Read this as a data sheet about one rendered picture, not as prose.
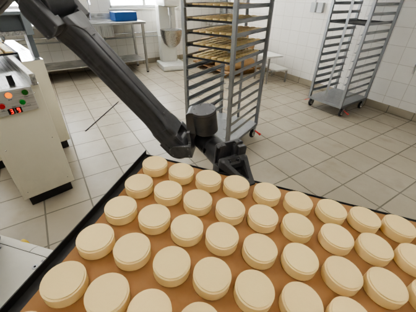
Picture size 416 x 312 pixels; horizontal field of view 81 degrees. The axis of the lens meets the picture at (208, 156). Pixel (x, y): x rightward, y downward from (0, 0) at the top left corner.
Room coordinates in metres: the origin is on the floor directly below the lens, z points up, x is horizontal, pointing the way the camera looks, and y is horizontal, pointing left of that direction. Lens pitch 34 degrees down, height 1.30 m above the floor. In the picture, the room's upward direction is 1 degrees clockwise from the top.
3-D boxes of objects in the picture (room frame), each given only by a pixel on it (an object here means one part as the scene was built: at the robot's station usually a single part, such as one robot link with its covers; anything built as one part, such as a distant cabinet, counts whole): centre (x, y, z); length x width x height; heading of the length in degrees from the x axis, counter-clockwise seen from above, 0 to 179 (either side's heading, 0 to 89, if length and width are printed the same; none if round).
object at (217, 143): (0.48, -0.03, 0.99); 0.07 x 0.07 x 0.10; 30
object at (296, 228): (0.27, -0.15, 0.98); 0.05 x 0.05 x 0.02
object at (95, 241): (0.22, 0.16, 1.01); 0.05 x 0.05 x 0.02
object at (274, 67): (4.49, -1.09, 0.23); 0.44 x 0.44 x 0.46; 24
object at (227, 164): (0.42, -0.07, 0.97); 0.09 x 0.07 x 0.07; 30
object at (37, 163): (1.60, 1.39, 0.45); 0.70 x 0.34 x 0.90; 43
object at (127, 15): (5.07, 1.56, 0.95); 0.40 x 0.30 x 0.14; 125
